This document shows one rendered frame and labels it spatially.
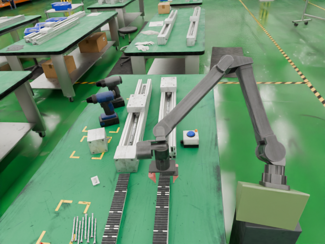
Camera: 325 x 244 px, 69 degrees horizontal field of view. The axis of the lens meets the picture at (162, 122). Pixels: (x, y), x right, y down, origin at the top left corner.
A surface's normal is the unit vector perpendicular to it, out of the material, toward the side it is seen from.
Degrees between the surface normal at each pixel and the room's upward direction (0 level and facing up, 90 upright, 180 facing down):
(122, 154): 0
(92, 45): 90
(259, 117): 46
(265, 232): 90
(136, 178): 0
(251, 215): 90
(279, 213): 90
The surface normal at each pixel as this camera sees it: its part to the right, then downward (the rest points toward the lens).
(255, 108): -0.08, -0.15
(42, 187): -0.07, -0.82
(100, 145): 0.22, 0.54
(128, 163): -0.04, 0.57
